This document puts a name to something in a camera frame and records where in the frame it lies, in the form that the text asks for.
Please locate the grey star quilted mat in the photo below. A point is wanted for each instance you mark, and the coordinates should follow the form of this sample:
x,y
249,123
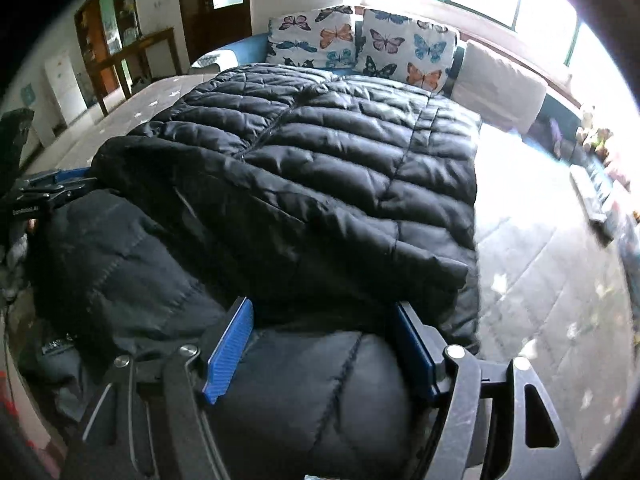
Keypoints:
x,y
540,270

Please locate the dark wooden door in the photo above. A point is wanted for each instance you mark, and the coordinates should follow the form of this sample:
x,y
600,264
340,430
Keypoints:
x,y
220,25

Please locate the purple small item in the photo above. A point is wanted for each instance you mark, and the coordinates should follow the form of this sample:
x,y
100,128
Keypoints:
x,y
555,132

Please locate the black down jacket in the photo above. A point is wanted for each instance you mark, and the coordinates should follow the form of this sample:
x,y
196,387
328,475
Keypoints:
x,y
325,170

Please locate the butterfly print pillow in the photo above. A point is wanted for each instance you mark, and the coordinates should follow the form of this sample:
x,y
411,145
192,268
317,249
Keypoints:
x,y
310,35
405,45

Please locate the white cushion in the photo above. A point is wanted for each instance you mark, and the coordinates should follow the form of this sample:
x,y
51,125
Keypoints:
x,y
500,85

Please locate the wooden side table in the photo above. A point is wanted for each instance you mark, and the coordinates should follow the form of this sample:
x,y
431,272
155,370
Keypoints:
x,y
150,42

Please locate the white refrigerator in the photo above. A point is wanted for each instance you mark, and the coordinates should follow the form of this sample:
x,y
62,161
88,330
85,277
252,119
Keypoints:
x,y
65,90

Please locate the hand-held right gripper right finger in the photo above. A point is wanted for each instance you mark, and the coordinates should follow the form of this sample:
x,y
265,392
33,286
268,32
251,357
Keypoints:
x,y
415,350

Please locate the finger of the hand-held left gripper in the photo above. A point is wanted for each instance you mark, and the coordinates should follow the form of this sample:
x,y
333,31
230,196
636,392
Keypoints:
x,y
60,177
55,196

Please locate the wooden display cabinet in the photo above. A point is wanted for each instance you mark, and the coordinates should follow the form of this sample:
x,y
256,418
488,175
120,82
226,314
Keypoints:
x,y
100,35

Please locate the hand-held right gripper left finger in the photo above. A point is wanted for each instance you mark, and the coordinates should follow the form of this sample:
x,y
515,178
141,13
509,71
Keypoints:
x,y
230,350

